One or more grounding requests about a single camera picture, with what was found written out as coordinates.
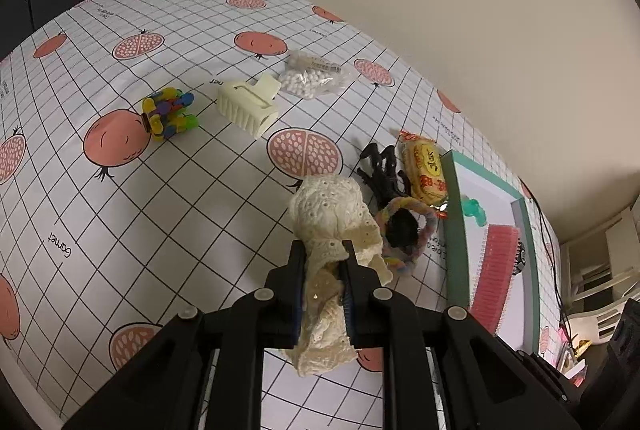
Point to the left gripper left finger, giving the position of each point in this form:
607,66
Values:
204,370

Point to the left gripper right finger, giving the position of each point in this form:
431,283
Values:
444,370

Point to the black toy car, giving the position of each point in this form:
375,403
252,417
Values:
519,263

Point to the green plastic toy figure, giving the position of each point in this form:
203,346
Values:
471,208

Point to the black robot toy figure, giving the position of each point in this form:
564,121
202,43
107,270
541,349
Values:
386,181

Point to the cream lace scrunchie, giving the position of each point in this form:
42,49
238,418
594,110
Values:
326,211

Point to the yellow snack packet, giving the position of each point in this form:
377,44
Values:
423,168

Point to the colourful plastic block toy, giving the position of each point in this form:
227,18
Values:
165,113

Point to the cream hair claw clip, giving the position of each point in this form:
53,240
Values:
251,107

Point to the bag of cotton swabs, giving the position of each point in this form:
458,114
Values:
307,77

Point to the white wooden shelf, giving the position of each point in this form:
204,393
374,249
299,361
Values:
599,274

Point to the teal shallow cardboard box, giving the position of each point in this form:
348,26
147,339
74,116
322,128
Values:
520,322

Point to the pomegranate print grid tablecloth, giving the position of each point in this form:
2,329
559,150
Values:
102,226

